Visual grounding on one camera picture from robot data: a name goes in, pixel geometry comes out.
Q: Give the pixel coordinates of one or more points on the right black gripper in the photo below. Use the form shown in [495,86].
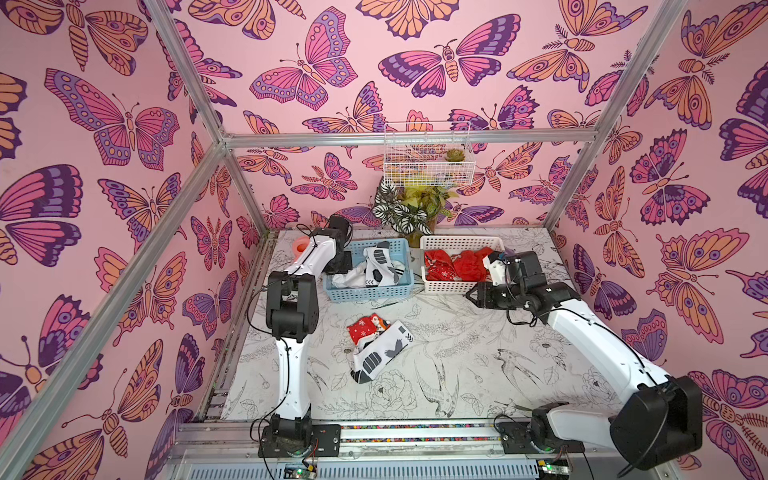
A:
[489,294]

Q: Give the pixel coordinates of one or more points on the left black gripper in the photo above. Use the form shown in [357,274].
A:
[348,266]

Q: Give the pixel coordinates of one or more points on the plain white sock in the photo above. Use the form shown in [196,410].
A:
[354,279]

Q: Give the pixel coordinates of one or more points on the light blue plastic basket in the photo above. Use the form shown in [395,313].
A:
[400,255]

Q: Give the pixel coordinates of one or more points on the white plastic basket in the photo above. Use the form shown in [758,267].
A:
[454,245]

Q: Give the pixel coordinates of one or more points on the red snowflake sock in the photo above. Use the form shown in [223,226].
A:
[367,328]

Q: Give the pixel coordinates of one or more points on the white sock chevron pattern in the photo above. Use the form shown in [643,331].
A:
[371,360]

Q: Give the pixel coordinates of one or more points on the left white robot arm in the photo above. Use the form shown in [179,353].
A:
[292,315]

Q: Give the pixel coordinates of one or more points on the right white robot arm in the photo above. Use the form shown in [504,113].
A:
[661,416]

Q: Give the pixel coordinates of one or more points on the small succulent in basket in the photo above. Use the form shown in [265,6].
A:
[455,155]

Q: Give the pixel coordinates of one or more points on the pink watering can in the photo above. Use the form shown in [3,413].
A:
[300,245]

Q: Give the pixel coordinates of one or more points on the potted green leafy plant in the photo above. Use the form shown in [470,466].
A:
[411,211]

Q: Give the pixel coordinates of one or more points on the white wire wall basket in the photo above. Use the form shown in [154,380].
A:
[417,158]

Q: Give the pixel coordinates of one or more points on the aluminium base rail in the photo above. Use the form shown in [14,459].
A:
[482,448]

